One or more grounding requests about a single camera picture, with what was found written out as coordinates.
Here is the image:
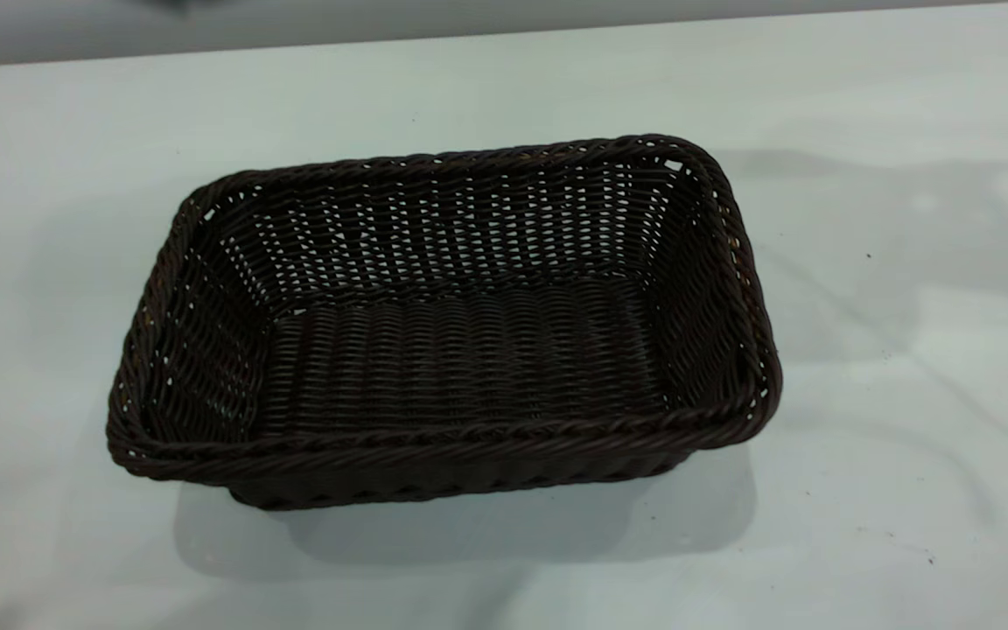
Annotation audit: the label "black wicker basket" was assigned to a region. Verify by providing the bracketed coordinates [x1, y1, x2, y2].
[106, 133, 783, 511]

